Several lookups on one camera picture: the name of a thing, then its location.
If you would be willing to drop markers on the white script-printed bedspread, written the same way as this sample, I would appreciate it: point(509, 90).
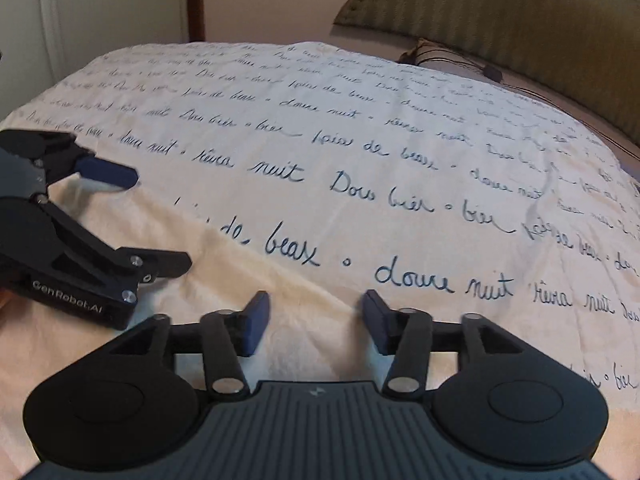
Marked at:
point(350, 130)

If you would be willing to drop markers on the grey striped pillow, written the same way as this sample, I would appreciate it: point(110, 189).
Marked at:
point(450, 62)

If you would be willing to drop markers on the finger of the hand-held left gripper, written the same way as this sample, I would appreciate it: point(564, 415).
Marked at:
point(150, 262)
point(107, 172)

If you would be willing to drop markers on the cream fleece blanket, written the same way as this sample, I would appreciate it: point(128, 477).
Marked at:
point(312, 320)

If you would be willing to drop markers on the brown wooden door frame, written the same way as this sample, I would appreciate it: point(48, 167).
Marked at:
point(195, 0)

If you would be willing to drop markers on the flower-patterned wardrobe door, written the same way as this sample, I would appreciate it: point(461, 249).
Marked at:
point(100, 10)

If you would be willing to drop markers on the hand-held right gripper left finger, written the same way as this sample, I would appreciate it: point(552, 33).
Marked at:
point(257, 321)

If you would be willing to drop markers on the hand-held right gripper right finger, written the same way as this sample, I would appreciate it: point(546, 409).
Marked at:
point(375, 321)

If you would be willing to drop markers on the green upholstered headboard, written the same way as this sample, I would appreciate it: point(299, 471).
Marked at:
point(500, 10)

